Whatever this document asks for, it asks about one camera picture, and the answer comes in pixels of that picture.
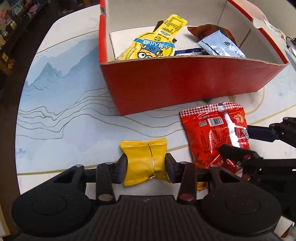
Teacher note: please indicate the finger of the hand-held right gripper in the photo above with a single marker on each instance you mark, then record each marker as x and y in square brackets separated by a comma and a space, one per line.
[235, 151]
[261, 134]

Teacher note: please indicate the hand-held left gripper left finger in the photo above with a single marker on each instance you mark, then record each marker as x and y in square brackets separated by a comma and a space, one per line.
[122, 169]

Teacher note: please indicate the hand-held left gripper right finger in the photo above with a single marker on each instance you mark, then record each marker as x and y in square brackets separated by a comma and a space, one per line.
[170, 168]

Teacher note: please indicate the yellow foil snack packet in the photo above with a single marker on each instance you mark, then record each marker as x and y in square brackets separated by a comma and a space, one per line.
[141, 162]

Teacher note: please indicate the red snack packet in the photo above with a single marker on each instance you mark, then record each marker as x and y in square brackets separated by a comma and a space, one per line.
[208, 139]

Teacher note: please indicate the red cardboard box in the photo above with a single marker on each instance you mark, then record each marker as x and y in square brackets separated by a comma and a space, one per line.
[185, 81]

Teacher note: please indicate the light blue snack packet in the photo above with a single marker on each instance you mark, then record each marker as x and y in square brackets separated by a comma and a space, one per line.
[219, 46]

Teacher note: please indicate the white and blue snack packet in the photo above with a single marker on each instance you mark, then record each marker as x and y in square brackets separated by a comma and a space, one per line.
[187, 52]

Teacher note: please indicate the copper foil snack packet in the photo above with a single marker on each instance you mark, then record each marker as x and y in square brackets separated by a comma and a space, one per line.
[208, 31]

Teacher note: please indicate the yellow cartoon pouch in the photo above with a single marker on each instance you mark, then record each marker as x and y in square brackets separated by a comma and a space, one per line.
[148, 46]

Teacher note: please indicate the blue mountain print table runner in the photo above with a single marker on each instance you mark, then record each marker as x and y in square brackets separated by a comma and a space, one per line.
[69, 111]

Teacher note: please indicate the grey desk lamp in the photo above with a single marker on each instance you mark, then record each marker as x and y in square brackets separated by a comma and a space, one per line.
[291, 46]

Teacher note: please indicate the white printed leaflet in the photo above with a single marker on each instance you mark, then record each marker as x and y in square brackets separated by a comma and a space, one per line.
[274, 27]

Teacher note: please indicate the dark television cabinet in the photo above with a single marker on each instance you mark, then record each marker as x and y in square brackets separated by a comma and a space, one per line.
[13, 30]

